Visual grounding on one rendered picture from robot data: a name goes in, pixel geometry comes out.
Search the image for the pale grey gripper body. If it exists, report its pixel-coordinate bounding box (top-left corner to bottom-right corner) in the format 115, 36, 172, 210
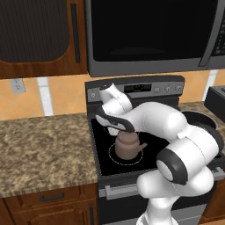
105, 125, 120, 137

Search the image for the black stove with oven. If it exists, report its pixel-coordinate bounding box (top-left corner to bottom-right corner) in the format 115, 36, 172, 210
84, 75, 225, 225

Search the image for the brown kettle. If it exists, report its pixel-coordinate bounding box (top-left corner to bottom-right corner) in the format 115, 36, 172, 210
113, 131, 149, 162

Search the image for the wooden drawer front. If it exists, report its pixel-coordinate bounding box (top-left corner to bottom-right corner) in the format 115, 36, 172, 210
2, 184, 98, 213

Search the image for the black pan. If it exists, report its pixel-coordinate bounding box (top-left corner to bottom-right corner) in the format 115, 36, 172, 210
180, 110, 219, 132

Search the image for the plain wooden cupboard door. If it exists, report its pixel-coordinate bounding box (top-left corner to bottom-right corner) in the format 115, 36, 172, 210
11, 201, 98, 225

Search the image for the black microwave oven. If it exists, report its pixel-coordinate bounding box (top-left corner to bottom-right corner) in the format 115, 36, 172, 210
83, 0, 225, 78

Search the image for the black toaster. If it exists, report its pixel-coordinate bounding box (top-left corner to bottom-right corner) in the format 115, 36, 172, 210
203, 85, 225, 123

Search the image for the wooden cupboard door, dark pane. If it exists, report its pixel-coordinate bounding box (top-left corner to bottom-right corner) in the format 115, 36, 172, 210
0, 0, 89, 80

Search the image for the wooden base cupboard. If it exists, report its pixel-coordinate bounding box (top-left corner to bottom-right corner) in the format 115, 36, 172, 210
201, 178, 225, 224

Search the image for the grey oven door handle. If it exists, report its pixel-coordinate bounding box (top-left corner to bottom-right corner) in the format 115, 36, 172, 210
104, 167, 225, 201

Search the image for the short dark cupboard handle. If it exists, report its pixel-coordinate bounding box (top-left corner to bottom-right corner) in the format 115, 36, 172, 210
88, 203, 96, 225

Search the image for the dark drawer handle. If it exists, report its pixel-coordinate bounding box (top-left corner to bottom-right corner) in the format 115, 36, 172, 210
39, 192, 66, 203

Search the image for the grey wall socket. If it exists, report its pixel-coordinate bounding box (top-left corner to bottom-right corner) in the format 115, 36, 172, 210
10, 77, 27, 95

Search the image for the long dark cupboard handle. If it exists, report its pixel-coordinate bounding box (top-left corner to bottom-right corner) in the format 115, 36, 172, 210
69, 3, 82, 64

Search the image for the grey microwave door handle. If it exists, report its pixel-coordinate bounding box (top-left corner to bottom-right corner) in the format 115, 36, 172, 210
198, 0, 225, 68

